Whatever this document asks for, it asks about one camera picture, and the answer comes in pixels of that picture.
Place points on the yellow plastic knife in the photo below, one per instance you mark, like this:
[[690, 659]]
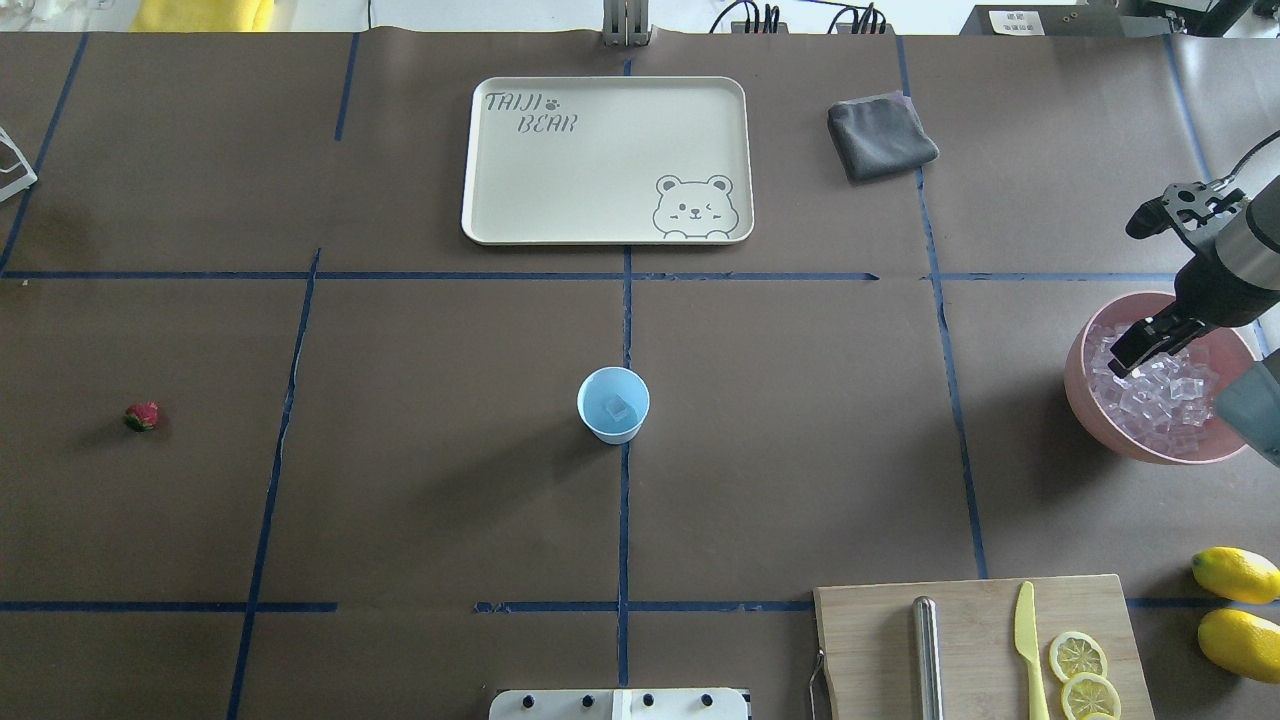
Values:
[[1026, 644]]

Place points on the aluminium frame post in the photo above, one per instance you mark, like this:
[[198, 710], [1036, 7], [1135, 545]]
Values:
[[626, 23]]

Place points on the grey folded cloth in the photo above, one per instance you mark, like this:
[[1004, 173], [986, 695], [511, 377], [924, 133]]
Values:
[[879, 136]]

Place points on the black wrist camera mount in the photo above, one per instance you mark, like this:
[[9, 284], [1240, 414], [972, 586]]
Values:
[[1196, 211]]

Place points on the steel handled knife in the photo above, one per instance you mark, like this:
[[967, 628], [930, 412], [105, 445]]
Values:
[[928, 657]]

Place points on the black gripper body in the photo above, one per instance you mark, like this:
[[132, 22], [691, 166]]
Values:
[[1203, 291]]

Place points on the pink bowl of ice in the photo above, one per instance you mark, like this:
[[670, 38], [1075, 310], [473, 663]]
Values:
[[1165, 410]]

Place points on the cream bear tray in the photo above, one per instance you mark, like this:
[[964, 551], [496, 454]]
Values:
[[608, 160]]

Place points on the whole lemon near bowl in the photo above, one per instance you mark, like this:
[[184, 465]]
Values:
[[1242, 643]]

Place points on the wooden cutting board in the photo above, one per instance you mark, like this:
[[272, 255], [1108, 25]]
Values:
[[869, 639]]

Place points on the whole lemon far side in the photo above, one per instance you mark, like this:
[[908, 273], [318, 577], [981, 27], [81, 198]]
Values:
[[1236, 574]]

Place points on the black power strip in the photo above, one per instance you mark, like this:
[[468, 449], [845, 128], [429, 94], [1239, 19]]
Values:
[[839, 24]]

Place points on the light blue plastic cup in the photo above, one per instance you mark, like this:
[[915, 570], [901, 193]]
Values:
[[602, 384]]

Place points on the white wire cup rack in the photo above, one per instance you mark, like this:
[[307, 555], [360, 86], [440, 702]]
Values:
[[17, 174]]

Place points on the clear ice cube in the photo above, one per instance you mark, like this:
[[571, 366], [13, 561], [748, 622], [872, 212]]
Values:
[[618, 410]]

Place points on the red strawberry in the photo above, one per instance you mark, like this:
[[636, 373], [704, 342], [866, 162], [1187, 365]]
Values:
[[143, 417]]

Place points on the yellow folded cloth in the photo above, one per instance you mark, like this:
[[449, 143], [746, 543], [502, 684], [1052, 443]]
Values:
[[183, 16]]

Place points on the lemon slices row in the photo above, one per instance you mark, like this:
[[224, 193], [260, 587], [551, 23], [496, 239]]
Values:
[[1081, 665]]

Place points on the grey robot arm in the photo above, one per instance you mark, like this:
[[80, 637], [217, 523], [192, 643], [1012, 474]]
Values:
[[1232, 280]]

